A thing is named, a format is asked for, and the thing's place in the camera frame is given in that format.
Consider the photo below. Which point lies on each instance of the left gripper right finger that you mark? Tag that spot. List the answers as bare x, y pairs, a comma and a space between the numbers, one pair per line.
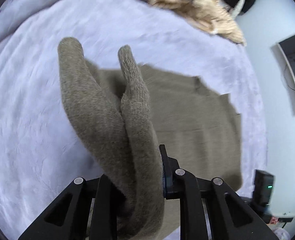
209, 209

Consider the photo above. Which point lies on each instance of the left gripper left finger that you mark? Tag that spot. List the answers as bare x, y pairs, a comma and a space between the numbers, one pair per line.
67, 216

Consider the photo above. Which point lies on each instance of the beige striped garment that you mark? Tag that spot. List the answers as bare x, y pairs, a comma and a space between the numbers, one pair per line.
206, 15

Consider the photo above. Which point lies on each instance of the black box on floor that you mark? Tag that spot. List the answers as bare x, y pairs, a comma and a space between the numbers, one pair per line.
263, 185

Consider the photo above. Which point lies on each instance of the olive brown knit sweater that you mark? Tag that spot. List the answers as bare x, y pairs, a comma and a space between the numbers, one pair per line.
123, 116

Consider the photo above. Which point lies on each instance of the lavender plush bed blanket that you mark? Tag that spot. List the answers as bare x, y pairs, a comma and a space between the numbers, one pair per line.
39, 151

